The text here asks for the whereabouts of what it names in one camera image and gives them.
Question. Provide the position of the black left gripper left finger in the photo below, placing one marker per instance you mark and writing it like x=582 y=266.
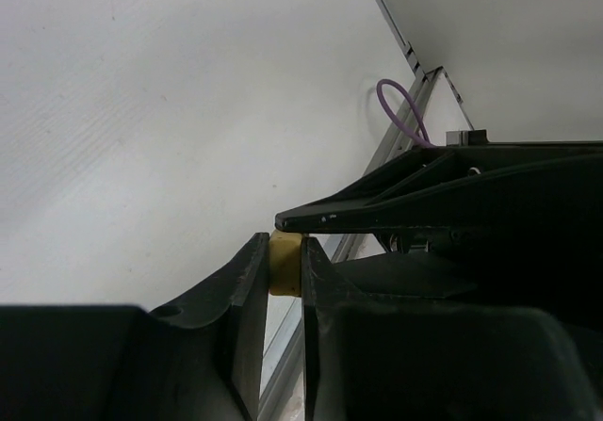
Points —
x=196 y=357

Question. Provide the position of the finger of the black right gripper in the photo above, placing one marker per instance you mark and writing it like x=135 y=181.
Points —
x=400 y=275
x=546 y=197

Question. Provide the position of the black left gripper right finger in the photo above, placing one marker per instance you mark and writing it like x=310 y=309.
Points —
x=379 y=352

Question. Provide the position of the yellow eraser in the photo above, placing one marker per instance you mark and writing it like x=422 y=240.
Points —
x=285 y=264

